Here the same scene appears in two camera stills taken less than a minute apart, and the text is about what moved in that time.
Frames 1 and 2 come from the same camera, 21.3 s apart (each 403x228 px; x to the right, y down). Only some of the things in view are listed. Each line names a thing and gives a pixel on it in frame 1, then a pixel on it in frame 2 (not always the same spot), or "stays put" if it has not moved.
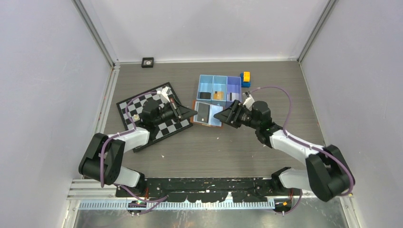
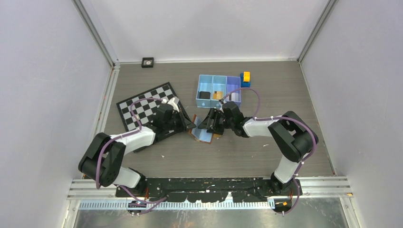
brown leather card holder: [205, 115] to [201, 135]
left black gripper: [180, 114] to [186, 124]
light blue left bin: [205, 85] stays put
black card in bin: [205, 95] stays put
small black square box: [147, 62] stays put
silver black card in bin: [234, 96] stays put
